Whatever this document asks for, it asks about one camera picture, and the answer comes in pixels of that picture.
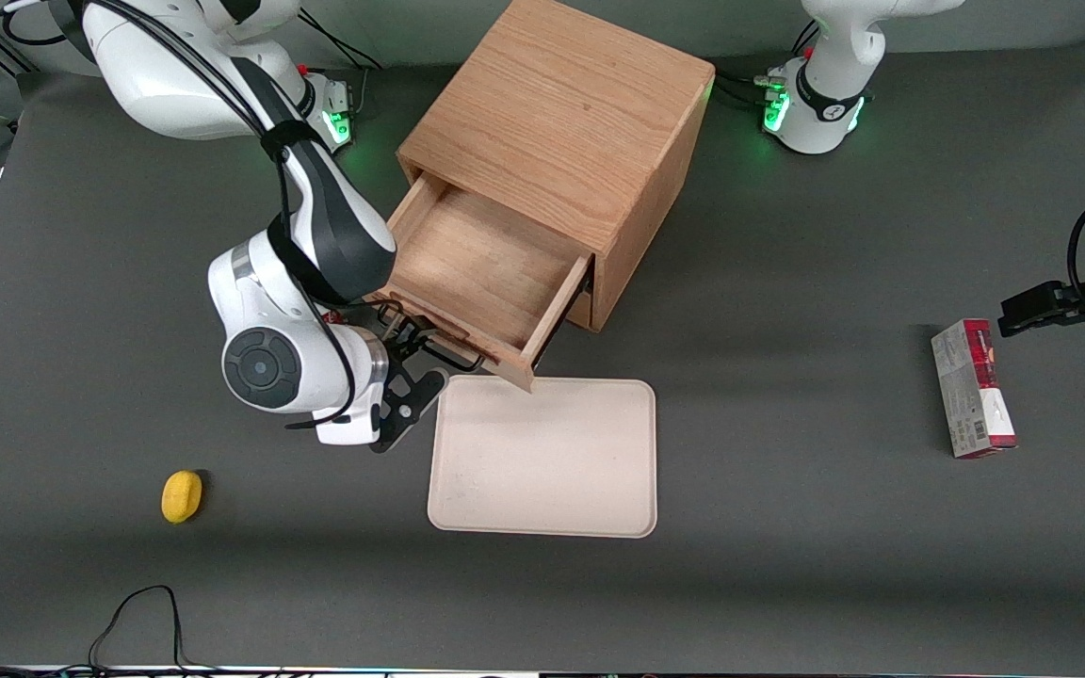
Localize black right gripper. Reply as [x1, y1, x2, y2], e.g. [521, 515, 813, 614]
[369, 313, 457, 455]

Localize black metal drawer handle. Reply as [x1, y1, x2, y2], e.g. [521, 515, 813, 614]
[411, 318, 489, 372]

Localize wooden drawer with handle notch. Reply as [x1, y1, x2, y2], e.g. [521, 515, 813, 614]
[364, 173, 596, 393]

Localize plain wooden drawer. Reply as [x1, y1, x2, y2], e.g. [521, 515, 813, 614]
[563, 281, 598, 331]

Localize oak wooden drawer cabinet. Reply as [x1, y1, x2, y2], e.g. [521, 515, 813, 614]
[397, 0, 716, 333]

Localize red and white carton box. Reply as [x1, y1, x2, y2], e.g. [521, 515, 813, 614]
[930, 318, 1019, 460]

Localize beige rectangular tray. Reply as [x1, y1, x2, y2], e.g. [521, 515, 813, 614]
[427, 375, 658, 540]

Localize yellow lemon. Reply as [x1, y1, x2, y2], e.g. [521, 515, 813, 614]
[161, 470, 204, 525]

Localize black right arm base cables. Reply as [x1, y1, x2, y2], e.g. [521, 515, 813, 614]
[296, 11, 385, 121]

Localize black arm base cables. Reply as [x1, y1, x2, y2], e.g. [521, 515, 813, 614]
[712, 21, 821, 116]
[296, 11, 385, 121]

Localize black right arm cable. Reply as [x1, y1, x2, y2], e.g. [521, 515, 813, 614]
[0, 0, 360, 432]

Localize black left arm base cables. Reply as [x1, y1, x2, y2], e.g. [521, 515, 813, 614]
[712, 21, 821, 116]

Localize black cable loop on table edge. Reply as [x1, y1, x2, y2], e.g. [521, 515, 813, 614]
[86, 585, 223, 674]

